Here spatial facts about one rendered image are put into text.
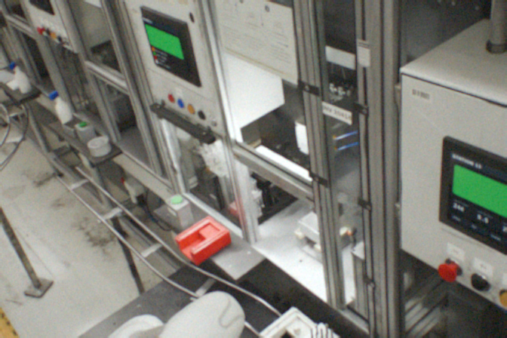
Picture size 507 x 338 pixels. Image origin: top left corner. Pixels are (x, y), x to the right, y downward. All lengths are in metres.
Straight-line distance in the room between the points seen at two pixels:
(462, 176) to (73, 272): 2.83
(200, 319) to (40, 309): 2.25
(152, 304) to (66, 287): 1.32
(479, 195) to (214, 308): 0.62
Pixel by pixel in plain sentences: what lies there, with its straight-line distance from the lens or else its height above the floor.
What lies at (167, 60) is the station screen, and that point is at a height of 1.59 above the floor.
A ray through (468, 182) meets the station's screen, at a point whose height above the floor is 1.63.
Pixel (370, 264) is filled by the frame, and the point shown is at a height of 1.21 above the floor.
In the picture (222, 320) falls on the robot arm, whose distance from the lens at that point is 1.33.
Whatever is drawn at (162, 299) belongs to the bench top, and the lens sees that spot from 2.29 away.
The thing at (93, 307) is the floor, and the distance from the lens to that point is 3.36.
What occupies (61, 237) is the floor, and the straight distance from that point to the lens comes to 3.92.
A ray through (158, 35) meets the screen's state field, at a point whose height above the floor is 1.67.
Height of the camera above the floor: 2.31
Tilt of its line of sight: 35 degrees down
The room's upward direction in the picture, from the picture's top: 10 degrees counter-clockwise
